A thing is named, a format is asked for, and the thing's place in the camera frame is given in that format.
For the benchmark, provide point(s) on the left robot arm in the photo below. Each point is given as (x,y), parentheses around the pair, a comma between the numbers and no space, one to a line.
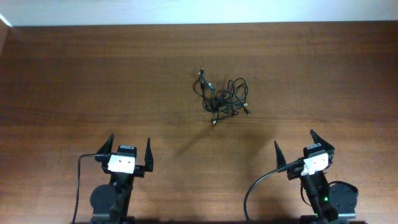
(110,202)

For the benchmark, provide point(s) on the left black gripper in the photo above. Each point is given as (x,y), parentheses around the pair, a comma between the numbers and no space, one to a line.
(142,169)

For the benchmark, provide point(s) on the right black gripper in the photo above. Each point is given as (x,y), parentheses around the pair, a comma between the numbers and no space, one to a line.
(329,149)

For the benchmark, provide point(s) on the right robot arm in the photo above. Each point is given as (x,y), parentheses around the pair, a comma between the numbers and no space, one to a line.
(331,202)

